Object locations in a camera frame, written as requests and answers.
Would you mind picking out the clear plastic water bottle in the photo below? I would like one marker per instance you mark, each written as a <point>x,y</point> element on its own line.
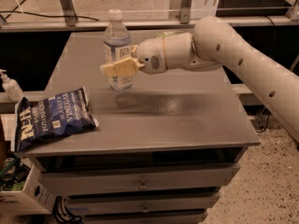
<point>117,43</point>

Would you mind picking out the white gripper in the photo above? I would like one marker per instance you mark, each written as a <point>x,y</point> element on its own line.
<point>149,56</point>

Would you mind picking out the grey drawer cabinet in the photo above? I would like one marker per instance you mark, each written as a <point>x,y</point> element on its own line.
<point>161,151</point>

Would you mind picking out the grey metal frame post right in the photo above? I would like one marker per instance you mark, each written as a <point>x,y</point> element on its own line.
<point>185,11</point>

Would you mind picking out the grey metal frame post left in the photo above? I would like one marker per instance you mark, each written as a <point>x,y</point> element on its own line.
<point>70,15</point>

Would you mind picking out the white pump dispenser bottle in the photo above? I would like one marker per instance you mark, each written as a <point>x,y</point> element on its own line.
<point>11,86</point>

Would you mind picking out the blue potato chip bag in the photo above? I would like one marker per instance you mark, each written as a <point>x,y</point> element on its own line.
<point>60,115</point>

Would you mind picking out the white cardboard box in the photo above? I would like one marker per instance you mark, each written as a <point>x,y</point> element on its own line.
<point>20,191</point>

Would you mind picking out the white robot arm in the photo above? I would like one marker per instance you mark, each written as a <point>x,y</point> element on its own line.
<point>215,41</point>

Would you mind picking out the grey metal frame post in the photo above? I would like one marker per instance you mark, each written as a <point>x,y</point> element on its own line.
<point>70,15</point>
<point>185,11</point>

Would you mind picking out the green chip bag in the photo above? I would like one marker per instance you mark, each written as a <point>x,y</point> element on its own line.
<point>165,34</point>

